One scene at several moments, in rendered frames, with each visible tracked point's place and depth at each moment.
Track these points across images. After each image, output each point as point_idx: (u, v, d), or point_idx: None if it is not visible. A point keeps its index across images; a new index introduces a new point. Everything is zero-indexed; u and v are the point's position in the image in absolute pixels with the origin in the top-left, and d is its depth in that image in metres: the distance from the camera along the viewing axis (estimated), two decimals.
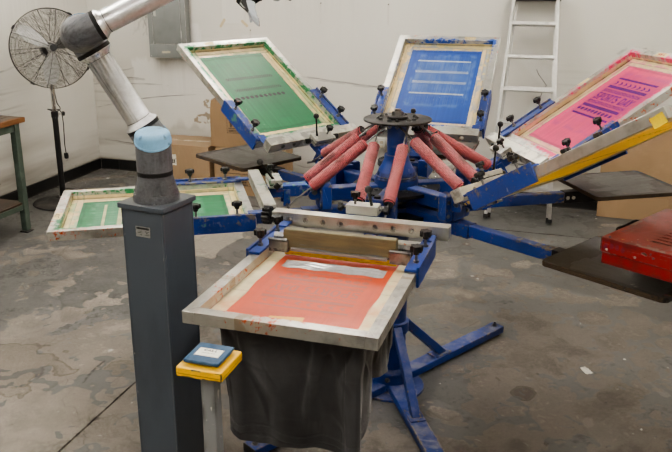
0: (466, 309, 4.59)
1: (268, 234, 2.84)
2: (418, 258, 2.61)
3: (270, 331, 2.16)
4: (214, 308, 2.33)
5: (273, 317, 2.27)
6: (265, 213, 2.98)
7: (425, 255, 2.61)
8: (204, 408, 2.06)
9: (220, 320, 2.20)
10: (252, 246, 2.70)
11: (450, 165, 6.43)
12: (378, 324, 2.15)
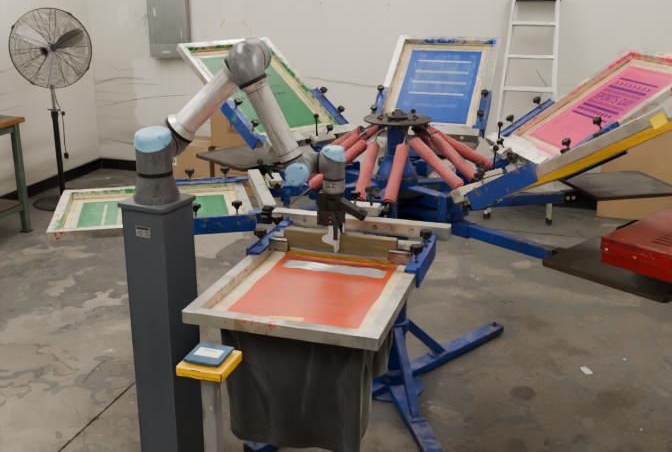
0: (466, 309, 4.59)
1: (268, 234, 2.84)
2: (418, 258, 2.61)
3: (270, 331, 2.16)
4: (214, 308, 2.33)
5: (273, 317, 2.27)
6: (265, 213, 2.98)
7: (425, 255, 2.61)
8: (204, 408, 2.06)
9: (220, 320, 2.20)
10: (252, 246, 2.70)
11: (450, 165, 6.43)
12: (378, 324, 2.15)
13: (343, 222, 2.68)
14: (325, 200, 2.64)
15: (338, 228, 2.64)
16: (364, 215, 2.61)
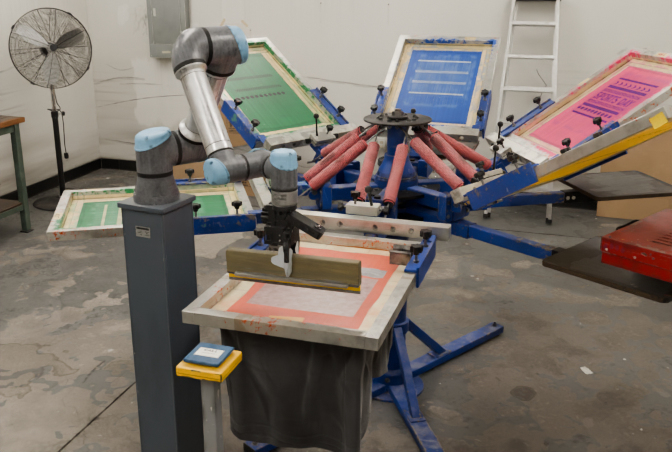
0: (466, 309, 4.59)
1: None
2: (418, 258, 2.61)
3: (270, 331, 2.16)
4: (214, 308, 2.33)
5: (273, 317, 2.27)
6: (265, 213, 2.98)
7: (425, 255, 2.61)
8: (204, 408, 2.06)
9: (220, 320, 2.20)
10: (252, 246, 2.70)
11: (450, 165, 6.43)
12: (378, 324, 2.15)
13: (296, 241, 2.23)
14: (273, 215, 2.19)
15: (290, 248, 2.20)
16: (320, 233, 2.17)
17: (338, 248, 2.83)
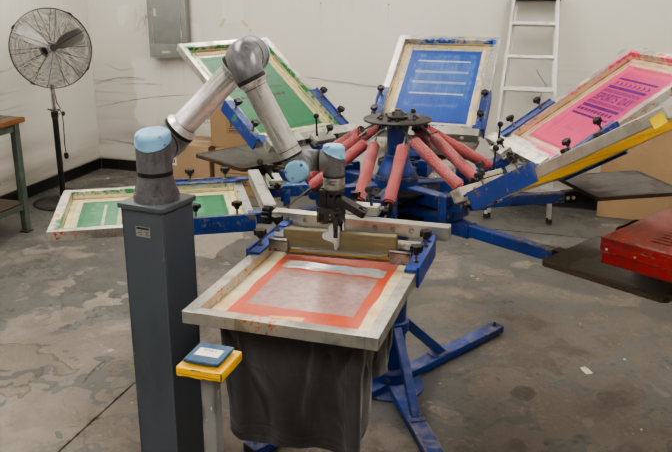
0: (466, 309, 4.59)
1: (268, 234, 2.84)
2: (418, 258, 2.61)
3: (270, 331, 2.16)
4: (214, 308, 2.33)
5: (273, 317, 2.27)
6: (265, 213, 2.98)
7: (425, 255, 2.61)
8: (204, 408, 2.06)
9: (220, 320, 2.20)
10: (252, 246, 2.70)
11: (450, 165, 6.43)
12: (378, 324, 2.15)
13: (342, 220, 2.67)
14: (325, 198, 2.64)
15: (338, 225, 2.64)
16: (364, 213, 2.61)
17: None
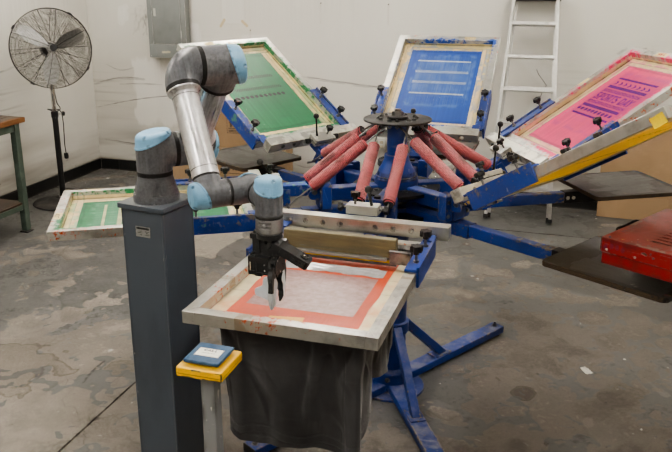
0: (466, 309, 4.59)
1: None
2: (418, 258, 2.61)
3: (270, 331, 2.16)
4: (214, 308, 2.33)
5: (273, 317, 2.27)
6: None
7: (425, 255, 2.61)
8: (204, 408, 2.06)
9: (220, 320, 2.20)
10: (252, 246, 2.70)
11: (450, 165, 6.43)
12: (378, 324, 2.15)
13: (281, 270, 2.13)
14: (258, 244, 2.10)
15: (275, 278, 2.10)
16: (307, 263, 2.07)
17: None
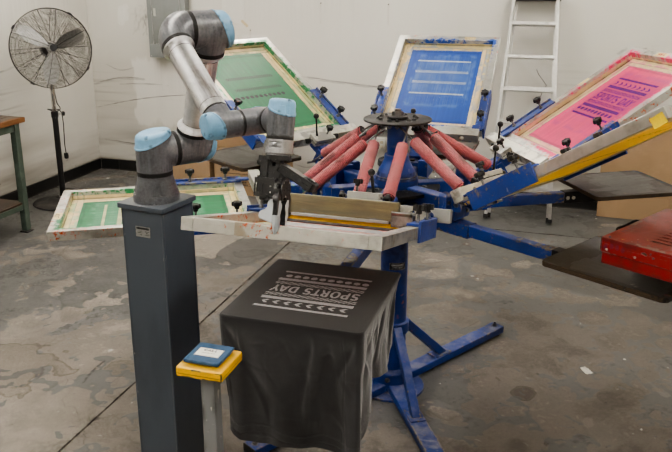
0: (466, 309, 4.59)
1: None
2: None
3: (271, 234, 2.10)
4: None
5: None
6: None
7: (427, 220, 2.59)
8: (204, 408, 2.06)
9: (220, 224, 2.15)
10: (253, 205, 2.68)
11: (450, 165, 6.43)
12: (382, 234, 2.10)
13: (286, 197, 2.12)
14: (266, 165, 2.11)
15: (280, 200, 2.09)
16: (313, 184, 2.07)
17: None
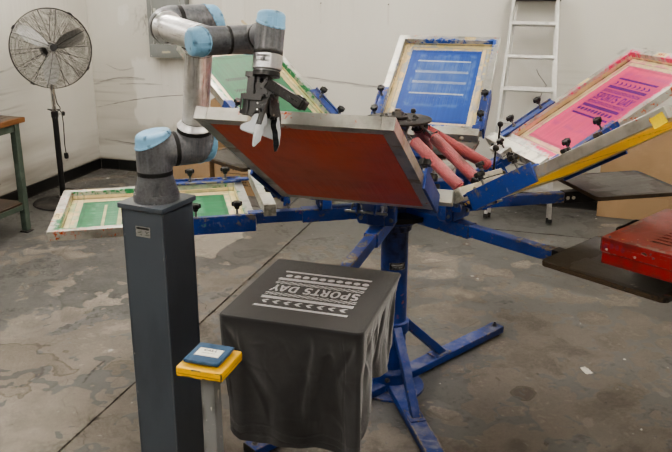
0: (466, 309, 4.59)
1: None
2: None
3: (284, 119, 2.12)
4: None
5: None
6: None
7: (432, 179, 2.60)
8: (204, 408, 2.06)
9: (234, 112, 2.17)
10: None
11: (450, 165, 6.43)
12: None
13: (275, 117, 1.99)
14: (253, 81, 1.98)
15: (266, 114, 1.94)
16: (303, 100, 1.94)
17: None
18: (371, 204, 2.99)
